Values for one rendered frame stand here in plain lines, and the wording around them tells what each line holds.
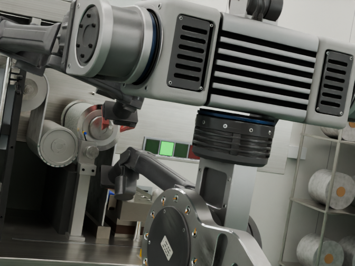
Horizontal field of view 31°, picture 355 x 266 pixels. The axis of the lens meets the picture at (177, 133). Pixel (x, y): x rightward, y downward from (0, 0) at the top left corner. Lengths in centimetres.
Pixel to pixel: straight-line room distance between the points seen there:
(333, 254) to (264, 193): 72
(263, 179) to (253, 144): 433
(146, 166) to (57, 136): 36
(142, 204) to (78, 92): 52
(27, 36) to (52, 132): 73
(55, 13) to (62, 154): 56
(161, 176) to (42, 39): 60
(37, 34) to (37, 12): 105
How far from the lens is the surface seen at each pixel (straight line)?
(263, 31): 106
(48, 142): 203
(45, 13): 235
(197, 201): 105
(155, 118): 246
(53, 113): 236
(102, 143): 206
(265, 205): 546
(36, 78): 201
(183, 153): 251
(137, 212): 210
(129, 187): 189
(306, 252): 531
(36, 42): 129
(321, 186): 520
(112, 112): 194
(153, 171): 175
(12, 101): 190
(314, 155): 562
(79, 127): 204
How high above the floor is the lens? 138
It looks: 3 degrees down
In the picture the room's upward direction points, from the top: 9 degrees clockwise
